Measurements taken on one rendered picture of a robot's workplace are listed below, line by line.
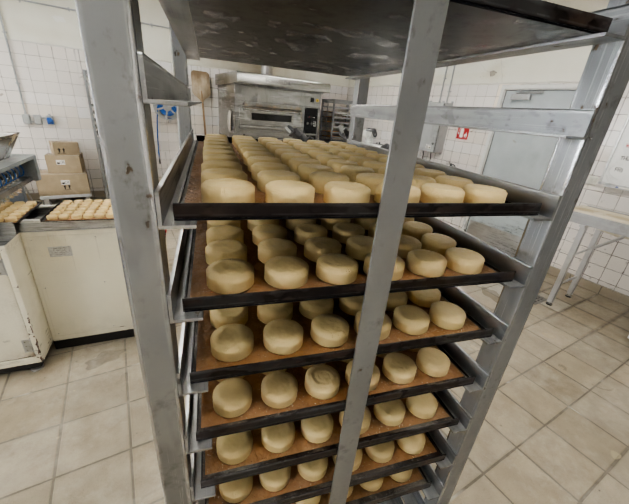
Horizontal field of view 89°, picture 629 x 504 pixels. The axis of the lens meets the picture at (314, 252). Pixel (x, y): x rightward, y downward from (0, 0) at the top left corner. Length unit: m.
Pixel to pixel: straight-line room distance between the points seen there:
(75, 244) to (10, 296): 0.40
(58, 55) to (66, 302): 4.31
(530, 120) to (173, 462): 0.58
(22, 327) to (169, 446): 2.07
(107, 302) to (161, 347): 2.18
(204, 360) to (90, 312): 2.18
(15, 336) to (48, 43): 4.53
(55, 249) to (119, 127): 2.13
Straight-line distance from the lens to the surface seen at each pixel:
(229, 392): 0.46
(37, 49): 6.24
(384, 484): 0.75
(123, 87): 0.26
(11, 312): 2.41
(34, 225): 2.36
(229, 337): 0.40
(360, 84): 0.95
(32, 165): 2.77
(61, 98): 6.21
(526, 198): 0.49
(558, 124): 0.48
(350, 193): 0.33
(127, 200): 0.27
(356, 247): 0.43
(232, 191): 0.30
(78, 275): 2.43
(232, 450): 0.52
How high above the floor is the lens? 1.58
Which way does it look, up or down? 24 degrees down
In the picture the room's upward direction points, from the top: 5 degrees clockwise
